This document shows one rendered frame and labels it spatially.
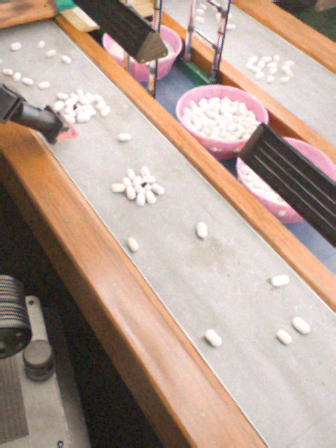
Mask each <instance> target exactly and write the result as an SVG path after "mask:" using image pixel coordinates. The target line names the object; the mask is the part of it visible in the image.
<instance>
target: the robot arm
mask: <svg viewBox="0 0 336 448"><path fill-rule="evenodd" d="M8 120H10V121H11V122H15V123H18V124H20V125H23V126H26V127H28V128H31V129H34V130H36V131H39V132H42V134H43V135H44V136H45V138H46V140H47V141H48V143H49V144H50V145H53V146H54V145H55V144H56V143H57V142H59V141H62V140H65V138H72V137H76V136H77V134H78V132H77V131H76V129H75V128H74V127H73V126H72V125H71V124H70V122H69V121H68V120H67V119H66V118H65V116H64V115H63V114H62V113H60V112H57V113H56V112H55V111H54V109H53V108H52V106H51V105H49V104H47V105H46V107H45V108H44V109H41V108H39V107H36V106H34V105H32V104H29V103H28V102H27V100H26V98H25V97H24V96H23V95H22V94H21V93H20V92H19V91H18V90H17V88H15V87H12V86H8V85H7V84H5V83H1V82H0V122H2V123H4V124H5V123H6V122H7V121H8ZM69 128H70V130H71V131H72V132H67V131H68V130H69ZM64 131H66V132H64Z"/></svg>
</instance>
